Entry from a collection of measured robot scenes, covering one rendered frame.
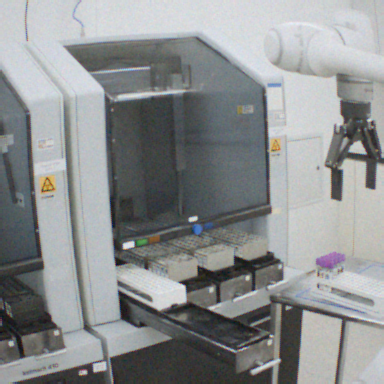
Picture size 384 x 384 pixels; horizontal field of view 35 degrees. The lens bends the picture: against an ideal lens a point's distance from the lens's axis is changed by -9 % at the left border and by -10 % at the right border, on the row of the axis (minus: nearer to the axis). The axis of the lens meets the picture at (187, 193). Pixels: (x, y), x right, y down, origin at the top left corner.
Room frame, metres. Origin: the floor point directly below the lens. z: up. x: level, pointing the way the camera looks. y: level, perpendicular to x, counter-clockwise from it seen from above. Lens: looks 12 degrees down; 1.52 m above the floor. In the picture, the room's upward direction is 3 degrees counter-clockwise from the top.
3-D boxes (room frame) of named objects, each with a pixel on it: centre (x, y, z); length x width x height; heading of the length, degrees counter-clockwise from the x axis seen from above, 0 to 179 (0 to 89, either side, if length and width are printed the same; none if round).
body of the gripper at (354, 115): (1.36, -0.38, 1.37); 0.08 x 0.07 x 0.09; 127
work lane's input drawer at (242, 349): (1.72, 0.04, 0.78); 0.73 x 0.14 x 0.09; 37
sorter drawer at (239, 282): (2.25, 0.05, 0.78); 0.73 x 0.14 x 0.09; 37
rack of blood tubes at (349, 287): (1.65, -0.47, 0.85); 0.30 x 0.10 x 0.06; 35
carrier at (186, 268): (1.97, 0.03, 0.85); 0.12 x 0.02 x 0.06; 127
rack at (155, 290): (1.86, 0.14, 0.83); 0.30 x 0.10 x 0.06; 37
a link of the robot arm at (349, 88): (1.35, -0.38, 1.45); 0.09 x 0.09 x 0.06
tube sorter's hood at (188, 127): (2.20, 0.11, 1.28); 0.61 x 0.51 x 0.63; 127
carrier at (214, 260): (2.06, -0.09, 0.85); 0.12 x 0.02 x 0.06; 126
